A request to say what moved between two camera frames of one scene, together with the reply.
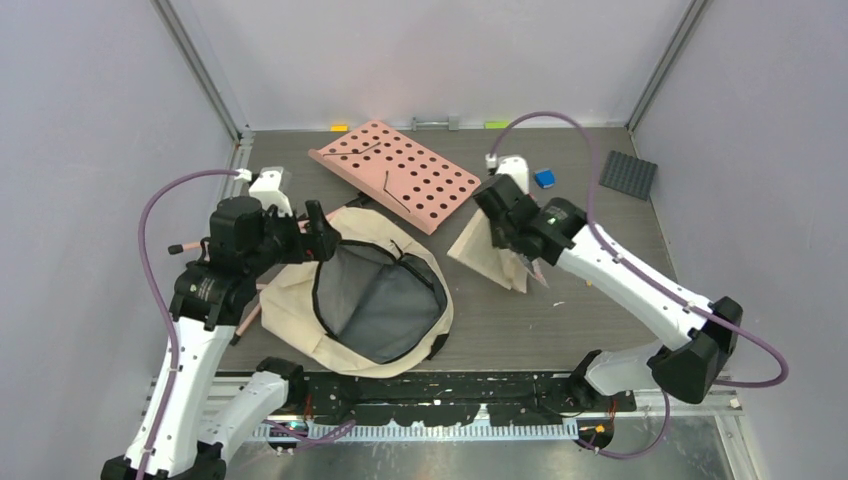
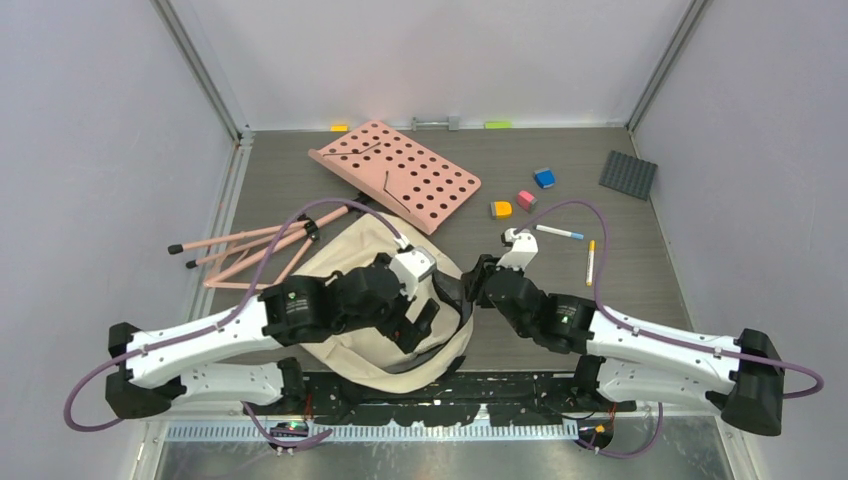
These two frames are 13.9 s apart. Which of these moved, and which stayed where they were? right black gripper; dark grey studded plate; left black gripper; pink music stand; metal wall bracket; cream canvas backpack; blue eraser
Moved: left black gripper; cream canvas backpack; right black gripper
Stayed: pink music stand; blue eraser; metal wall bracket; dark grey studded plate
